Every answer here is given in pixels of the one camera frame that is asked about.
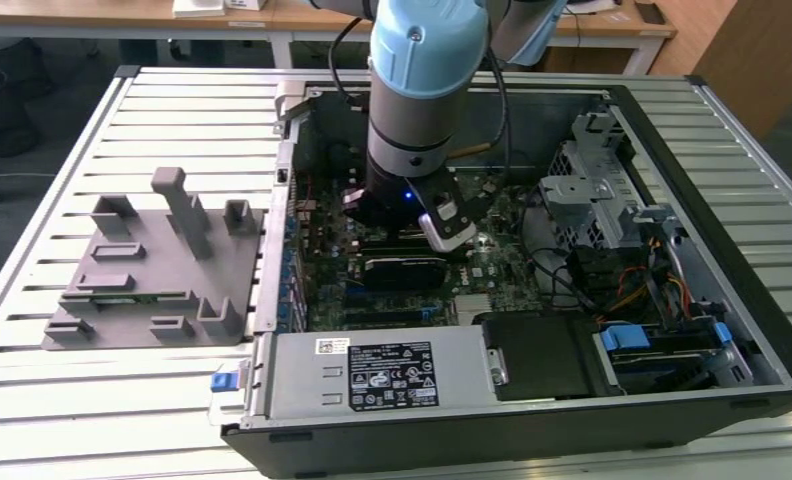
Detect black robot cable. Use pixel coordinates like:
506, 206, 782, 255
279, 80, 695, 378
487, 47, 515, 194
327, 17, 375, 109

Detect hard disk in blue carrier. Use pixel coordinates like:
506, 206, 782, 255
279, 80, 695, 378
593, 319, 758, 396

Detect wooden desk white legs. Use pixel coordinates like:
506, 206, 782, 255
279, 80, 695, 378
0, 0, 679, 76

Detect green motherboard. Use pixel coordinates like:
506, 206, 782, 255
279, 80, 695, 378
288, 172, 551, 334

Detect black open PC case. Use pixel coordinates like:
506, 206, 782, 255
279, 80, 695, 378
219, 79, 792, 480

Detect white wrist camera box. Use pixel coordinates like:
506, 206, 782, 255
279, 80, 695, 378
416, 197, 479, 252

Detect yellow orange wire bundle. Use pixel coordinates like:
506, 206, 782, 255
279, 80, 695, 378
595, 234, 697, 321

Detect silver power supply unit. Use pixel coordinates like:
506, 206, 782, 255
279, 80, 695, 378
262, 332, 504, 419

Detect black office chair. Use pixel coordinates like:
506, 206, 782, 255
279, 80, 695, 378
0, 35, 57, 160

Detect silver chipset heat sink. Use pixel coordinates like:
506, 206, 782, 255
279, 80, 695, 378
454, 293, 499, 322

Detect wooden cabinet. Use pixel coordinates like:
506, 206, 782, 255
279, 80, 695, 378
649, 0, 792, 141

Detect black graphics card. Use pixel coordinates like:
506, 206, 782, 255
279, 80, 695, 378
360, 255, 450, 292

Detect grey metal drive cage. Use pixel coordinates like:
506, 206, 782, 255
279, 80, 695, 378
539, 112, 678, 251

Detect blue case latch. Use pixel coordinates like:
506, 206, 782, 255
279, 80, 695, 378
210, 363, 250, 392

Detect grey parts rack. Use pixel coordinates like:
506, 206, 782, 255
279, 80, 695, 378
40, 166, 268, 352

